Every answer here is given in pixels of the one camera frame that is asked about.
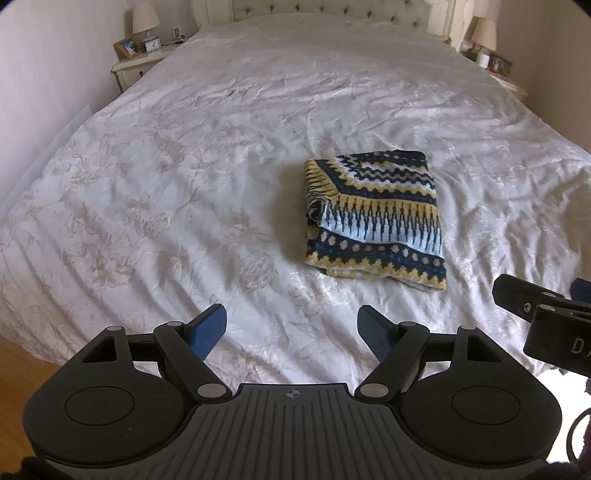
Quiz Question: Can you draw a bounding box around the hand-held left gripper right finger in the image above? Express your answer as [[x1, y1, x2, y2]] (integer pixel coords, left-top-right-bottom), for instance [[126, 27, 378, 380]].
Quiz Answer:
[[353, 304, 511, 402]]

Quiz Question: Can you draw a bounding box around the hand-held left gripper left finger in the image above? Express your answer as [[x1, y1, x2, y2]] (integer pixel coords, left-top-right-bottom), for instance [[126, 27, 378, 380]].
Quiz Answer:
[[71, 303, 234, 402]]

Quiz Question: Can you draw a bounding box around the navy yellow patterned knit sweater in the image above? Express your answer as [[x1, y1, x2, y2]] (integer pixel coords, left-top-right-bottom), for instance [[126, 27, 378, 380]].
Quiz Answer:
[[302, 150, 449, 293]]

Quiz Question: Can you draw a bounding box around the bed with white bedspread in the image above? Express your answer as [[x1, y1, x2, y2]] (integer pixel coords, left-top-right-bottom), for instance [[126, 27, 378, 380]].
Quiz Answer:
[[0, 9, 591, 398]]

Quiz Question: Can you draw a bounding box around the cream nightstand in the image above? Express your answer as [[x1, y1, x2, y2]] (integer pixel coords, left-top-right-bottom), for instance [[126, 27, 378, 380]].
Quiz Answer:
[[110, 46, 179, 96], [462, 51, 530, 100]]

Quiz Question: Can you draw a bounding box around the cream shade table lamp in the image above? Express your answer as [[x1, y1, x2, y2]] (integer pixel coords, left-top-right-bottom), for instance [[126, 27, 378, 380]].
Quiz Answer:
[[132, 0, 161, 40], [471, 16, 499, 54]]

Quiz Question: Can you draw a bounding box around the cream tufted headboard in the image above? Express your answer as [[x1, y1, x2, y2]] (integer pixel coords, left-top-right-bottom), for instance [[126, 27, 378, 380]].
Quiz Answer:
[[191, 0, 459, 36]]

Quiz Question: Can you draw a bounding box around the black cable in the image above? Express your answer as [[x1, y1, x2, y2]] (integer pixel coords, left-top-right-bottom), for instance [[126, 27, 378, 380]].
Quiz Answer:
[[565, 410, 591, 463]]

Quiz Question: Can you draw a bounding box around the wooden photo frame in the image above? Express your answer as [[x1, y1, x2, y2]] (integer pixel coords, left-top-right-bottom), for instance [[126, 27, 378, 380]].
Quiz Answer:
[[114, 38, 143, 60]]

